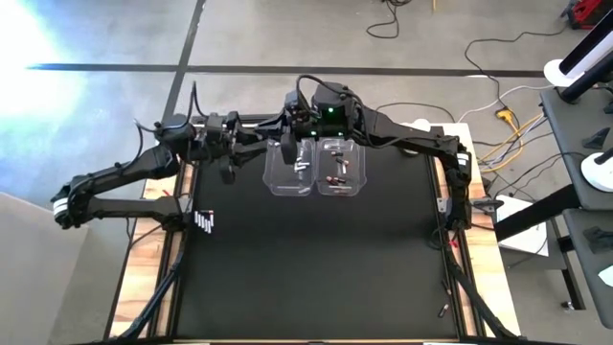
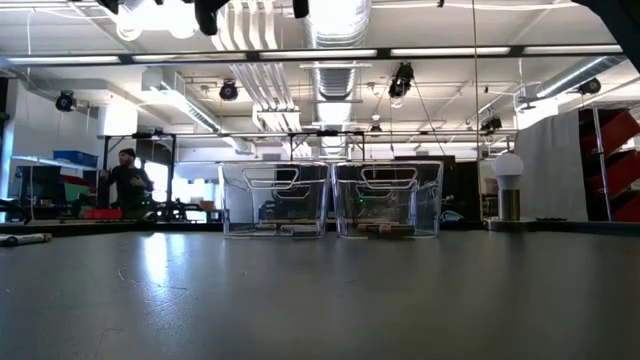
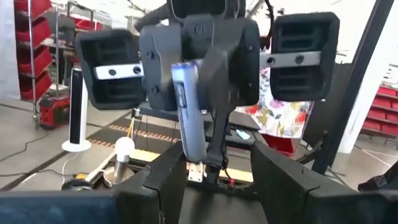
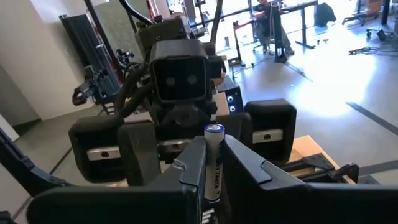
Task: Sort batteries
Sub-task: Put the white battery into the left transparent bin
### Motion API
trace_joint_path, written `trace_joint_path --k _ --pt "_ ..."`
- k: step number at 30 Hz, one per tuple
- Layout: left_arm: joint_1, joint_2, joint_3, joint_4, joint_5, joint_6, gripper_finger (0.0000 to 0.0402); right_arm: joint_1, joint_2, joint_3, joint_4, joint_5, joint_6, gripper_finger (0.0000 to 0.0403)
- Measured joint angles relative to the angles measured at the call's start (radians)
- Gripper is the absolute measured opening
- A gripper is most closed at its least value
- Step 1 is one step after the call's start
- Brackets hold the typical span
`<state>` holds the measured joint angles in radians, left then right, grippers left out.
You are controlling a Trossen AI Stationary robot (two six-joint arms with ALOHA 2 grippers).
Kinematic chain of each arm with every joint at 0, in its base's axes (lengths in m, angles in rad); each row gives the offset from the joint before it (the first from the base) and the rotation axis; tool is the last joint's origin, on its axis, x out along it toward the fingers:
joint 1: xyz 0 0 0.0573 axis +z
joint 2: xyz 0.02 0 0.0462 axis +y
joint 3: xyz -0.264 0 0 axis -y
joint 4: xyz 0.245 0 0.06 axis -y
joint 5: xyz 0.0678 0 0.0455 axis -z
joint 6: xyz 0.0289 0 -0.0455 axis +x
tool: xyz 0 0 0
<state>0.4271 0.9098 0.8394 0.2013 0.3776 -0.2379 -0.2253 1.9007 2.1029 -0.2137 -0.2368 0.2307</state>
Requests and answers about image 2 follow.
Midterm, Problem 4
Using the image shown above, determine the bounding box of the thin hanging cable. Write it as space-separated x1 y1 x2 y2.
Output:
471 0 481 221

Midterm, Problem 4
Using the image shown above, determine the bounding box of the black overhead frame bar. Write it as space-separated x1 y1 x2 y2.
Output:
0 43 640 69

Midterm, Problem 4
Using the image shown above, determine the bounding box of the black cabinet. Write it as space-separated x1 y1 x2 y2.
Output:
393 154 482 222

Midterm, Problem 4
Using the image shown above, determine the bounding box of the black aluminium table frame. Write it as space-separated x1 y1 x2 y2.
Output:
0 218 640 237

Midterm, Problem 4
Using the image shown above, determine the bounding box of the clear plastic bin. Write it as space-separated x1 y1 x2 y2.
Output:
330 159 445 239
218 159 330 239

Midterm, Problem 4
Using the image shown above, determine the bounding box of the white rectangular air duct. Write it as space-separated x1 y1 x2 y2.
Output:
141 67 254 154

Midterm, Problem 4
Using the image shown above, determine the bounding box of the blue storage crate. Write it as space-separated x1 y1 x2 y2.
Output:
52 149 100 169

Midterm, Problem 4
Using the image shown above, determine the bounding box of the white wall shelf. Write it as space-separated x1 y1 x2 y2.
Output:
9 154 101 172

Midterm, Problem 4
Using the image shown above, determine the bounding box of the silver ventilation duct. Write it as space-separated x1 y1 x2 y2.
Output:
519 34 640 109
301 0 374 101

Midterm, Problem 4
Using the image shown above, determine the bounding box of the white partition panel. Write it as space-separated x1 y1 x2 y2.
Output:
513 109 590 223

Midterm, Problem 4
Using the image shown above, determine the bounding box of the red storage bin rack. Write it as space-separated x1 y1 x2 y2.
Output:
578 106 640 224

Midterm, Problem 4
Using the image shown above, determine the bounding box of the small copper-black battery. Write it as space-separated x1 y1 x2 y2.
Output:
378 224 417 237

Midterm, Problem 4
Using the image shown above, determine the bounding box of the green box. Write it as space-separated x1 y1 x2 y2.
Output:
62 182 92 204

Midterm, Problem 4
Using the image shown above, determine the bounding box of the white ceiling pipe bundle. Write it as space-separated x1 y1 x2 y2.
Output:
228 62 304 134

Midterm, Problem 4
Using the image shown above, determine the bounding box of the red tray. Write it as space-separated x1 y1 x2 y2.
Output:
82 208 125 221

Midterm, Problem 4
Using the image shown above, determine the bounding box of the person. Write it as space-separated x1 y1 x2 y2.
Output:
98 147 155 221

